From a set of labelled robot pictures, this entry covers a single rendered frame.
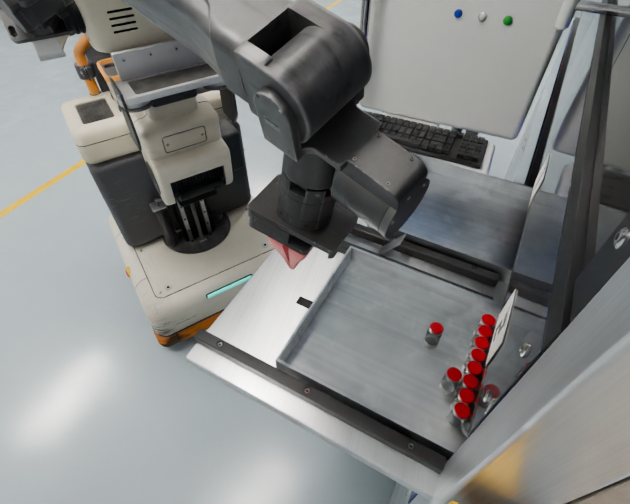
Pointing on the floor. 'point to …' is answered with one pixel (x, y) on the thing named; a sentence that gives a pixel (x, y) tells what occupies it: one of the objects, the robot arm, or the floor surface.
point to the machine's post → (569, 408)
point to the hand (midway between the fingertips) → (294, 261)
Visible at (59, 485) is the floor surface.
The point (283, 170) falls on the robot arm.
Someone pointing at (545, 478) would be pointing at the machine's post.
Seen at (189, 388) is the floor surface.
